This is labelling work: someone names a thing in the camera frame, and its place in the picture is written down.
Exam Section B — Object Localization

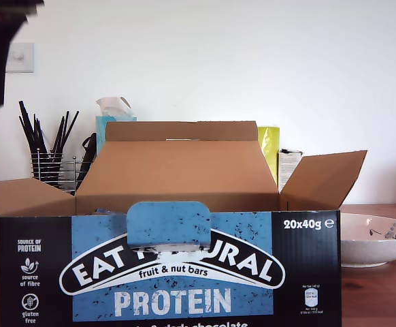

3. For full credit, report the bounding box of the white carton with black top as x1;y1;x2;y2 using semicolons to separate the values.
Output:
277;148;303;194

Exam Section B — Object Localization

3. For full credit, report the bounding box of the black utensil handle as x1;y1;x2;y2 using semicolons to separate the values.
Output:
76;132;98;183

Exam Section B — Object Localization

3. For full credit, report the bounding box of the teal tissue box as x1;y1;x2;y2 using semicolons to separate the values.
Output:
95;114;138;156

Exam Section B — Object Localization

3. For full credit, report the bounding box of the black blue snackbar carton box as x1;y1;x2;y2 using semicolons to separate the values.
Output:
0;121;369;327

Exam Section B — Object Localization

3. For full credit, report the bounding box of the chrome wire holder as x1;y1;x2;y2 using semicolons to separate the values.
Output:
30;149;84;196

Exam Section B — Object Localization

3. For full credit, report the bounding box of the white floral ceramic bowl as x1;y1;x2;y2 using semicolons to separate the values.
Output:
339;213;396;268

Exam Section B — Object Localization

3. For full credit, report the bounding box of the white wall switch plate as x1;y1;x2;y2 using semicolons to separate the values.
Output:
5;42;35;74

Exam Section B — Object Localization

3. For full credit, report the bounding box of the thin black stick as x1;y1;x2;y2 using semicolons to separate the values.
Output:
54;110;71;156
18;115;37;156
50;114;65;156
18;99;48;154
60;109;80;154
33;113;46;153

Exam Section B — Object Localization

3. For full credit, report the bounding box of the yellow-green plastic package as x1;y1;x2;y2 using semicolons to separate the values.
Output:
257;125;282;187

